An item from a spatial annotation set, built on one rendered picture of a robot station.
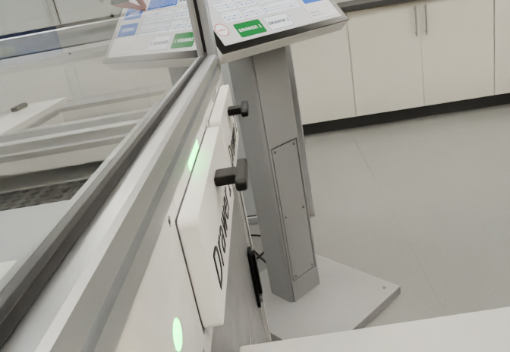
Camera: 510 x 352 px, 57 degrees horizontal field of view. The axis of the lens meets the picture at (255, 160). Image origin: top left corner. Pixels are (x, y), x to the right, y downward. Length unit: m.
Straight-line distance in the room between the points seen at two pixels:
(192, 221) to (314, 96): 3.18
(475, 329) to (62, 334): 0.40
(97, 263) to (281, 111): 1.31
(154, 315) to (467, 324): 0.32
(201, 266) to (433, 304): 1.43
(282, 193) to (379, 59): 2.15
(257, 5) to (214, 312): 1.08
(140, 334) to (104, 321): 0.05
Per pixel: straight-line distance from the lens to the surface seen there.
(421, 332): 0.50
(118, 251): 0.25
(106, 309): 0.24
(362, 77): 3.55
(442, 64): 3.68
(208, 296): 0.42
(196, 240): 0.39
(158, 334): 0.31
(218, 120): 0.68
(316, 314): 1.69
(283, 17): 1.41
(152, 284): 0.31
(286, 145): 1.54
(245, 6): 1.37
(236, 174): 0.50
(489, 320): 0.52
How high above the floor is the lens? 1.09
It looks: 19 degrees down
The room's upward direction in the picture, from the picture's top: 10 degrees counter-clockwise
